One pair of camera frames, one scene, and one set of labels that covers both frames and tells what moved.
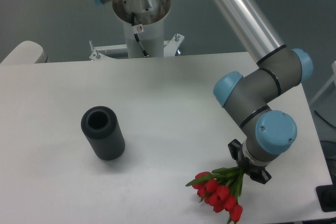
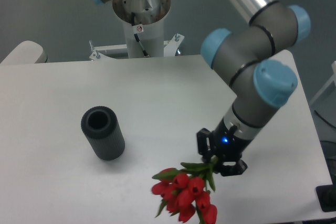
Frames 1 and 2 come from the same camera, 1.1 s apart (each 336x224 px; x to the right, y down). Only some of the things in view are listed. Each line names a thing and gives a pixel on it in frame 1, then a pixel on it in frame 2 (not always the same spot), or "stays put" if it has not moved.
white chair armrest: x=28 y=52 stays put
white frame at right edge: x=333 y=77 stays put
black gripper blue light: x=257 y=173 -> x=227 y=145
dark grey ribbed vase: x=101 y=127 stays put
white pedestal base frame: x=170 y=48 stays put
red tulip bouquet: x=221 y=190 -> x=185 y=190
